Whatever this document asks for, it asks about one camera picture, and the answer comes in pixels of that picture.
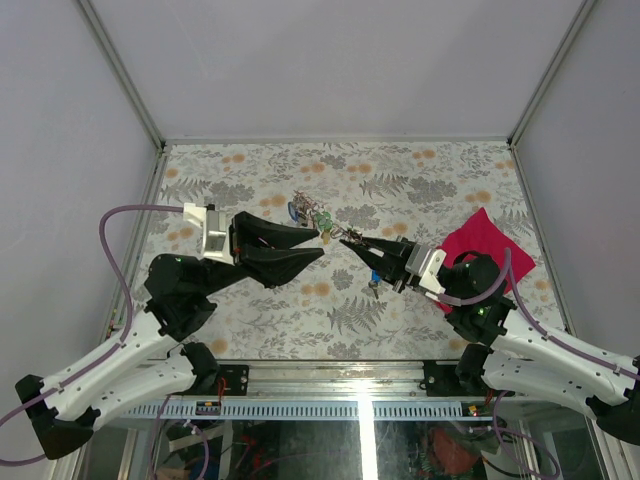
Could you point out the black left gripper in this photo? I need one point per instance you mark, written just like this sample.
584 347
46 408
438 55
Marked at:
270 262

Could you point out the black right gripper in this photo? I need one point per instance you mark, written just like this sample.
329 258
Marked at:
391 268

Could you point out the blue key tag with key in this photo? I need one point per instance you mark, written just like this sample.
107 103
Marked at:
374 284

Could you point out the large keyring with many rings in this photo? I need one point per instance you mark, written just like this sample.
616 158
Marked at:
305 212

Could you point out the green key tag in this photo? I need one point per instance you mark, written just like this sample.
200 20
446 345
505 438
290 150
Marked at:
323 221

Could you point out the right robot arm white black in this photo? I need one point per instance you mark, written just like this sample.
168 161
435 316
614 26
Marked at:
509 350

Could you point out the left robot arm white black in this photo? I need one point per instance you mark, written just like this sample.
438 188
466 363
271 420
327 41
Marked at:
152 355

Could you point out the red folded cloth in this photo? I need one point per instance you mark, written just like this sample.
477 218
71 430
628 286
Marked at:
480 234

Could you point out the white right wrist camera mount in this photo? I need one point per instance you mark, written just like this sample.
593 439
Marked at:
423 266

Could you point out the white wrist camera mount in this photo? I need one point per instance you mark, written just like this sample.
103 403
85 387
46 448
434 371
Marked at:
215 228
423 266

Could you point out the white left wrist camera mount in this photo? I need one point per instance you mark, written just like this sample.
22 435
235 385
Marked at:
215 228

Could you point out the aluminium front rail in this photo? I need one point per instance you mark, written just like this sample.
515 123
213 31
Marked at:
332 379

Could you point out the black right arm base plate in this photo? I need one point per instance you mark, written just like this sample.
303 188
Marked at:
440 379

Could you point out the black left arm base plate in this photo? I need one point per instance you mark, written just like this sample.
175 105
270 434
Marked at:
233 380

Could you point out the white slotted cable duct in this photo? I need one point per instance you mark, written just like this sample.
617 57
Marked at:
242 409

